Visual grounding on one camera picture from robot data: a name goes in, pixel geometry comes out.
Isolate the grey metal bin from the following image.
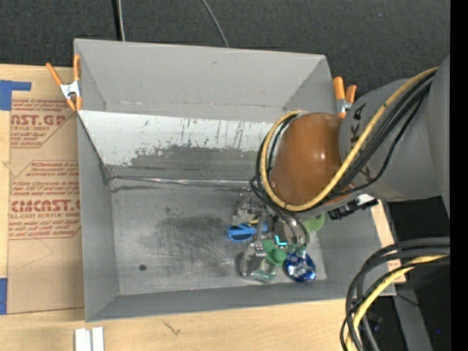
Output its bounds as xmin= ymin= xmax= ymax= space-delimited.
xmin=72 ymin=37 xmax=399 ymax=323

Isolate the brown cardboard board red print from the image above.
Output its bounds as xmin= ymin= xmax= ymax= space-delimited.
xmin=0 ymin=63 xmax=86 ymax=314

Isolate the blue shiny patterned ball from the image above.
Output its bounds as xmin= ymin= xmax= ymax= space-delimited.
xmin=283 ymin=252 xmax=317 ymax=284

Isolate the light green ball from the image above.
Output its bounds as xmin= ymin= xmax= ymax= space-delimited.
xmin=301 ymin=212 xmax=326 ymax=233

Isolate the black cylinder on white bracket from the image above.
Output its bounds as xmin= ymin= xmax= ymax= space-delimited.
xmin=327 ymin=193 xmax=380 ymax=221

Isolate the blue ring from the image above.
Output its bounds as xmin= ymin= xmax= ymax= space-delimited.
xmin=227 ymin=222 xmax=257 ymax=243

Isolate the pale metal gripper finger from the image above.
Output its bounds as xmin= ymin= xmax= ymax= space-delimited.
xmin=233 ymin=195 xmax=259 ymax=227
xmin=239 ymin=243 xmax=266 ymax=278

